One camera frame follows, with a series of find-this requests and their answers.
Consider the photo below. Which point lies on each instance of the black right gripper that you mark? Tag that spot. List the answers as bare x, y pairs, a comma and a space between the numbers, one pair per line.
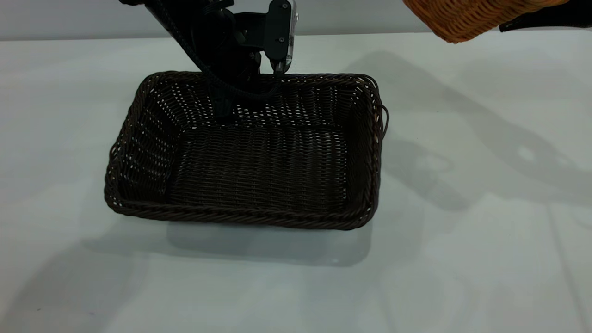
550, 16

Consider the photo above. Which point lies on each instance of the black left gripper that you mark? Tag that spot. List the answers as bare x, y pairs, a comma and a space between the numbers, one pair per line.
236, 51

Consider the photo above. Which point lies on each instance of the black woven wicker basket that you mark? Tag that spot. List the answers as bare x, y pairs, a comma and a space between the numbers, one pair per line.
259, 175

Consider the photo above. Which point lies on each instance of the orange woven wicker basket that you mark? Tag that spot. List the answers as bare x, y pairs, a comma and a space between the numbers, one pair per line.
462, 18

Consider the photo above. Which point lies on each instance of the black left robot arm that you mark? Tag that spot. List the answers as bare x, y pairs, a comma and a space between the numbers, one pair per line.
180, 18

